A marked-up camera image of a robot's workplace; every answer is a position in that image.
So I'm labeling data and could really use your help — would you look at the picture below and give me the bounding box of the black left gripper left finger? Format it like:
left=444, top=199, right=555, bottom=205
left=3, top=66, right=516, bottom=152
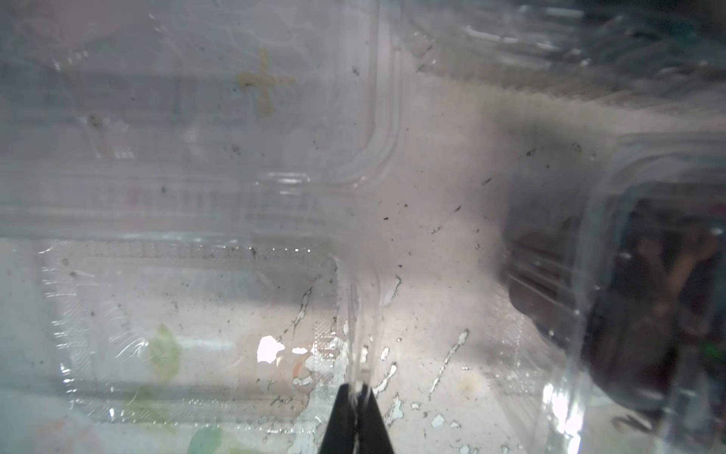
left=319, top=383, right=357, bottom=454

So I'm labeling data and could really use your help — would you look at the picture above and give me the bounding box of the clear clamshell container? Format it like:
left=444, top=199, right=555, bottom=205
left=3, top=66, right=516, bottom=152
left=505, top=134, right=725, bottom=453
left=1, top=1, right=402, bottom=429

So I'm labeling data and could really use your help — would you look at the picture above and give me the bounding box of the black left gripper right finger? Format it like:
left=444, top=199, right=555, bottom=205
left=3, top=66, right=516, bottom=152
left=355, top=385, right=394, bottom=454

